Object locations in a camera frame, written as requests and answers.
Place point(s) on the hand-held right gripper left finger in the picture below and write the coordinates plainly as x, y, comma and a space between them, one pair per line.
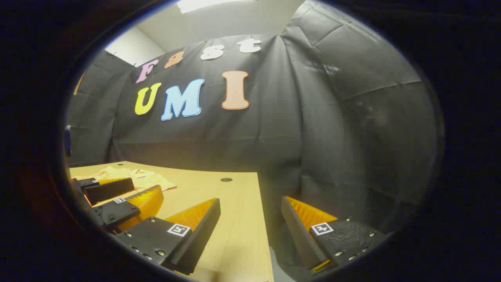
199, 239

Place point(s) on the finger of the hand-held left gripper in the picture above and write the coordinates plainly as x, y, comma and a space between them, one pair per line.
109, 190
117, 211

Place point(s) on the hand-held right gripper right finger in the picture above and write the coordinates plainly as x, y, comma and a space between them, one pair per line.
297, 235

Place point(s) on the orange T-shirt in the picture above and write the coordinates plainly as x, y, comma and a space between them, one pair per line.
152, 180

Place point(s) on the white ceiling light panel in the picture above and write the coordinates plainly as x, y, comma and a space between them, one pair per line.
203, 4

